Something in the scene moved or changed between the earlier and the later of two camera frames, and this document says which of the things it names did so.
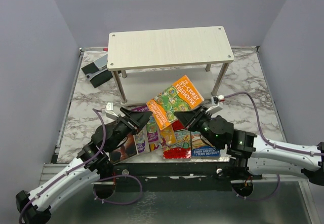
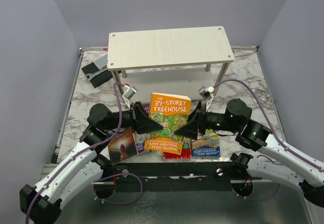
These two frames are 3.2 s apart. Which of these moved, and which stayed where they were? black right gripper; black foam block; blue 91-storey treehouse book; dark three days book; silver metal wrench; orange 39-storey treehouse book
Moved: orange 39-storey treehouse book; black right gripper
Stayed: silver metal wrench; dark three days book; blue 91-storey treehouse book; black foam block
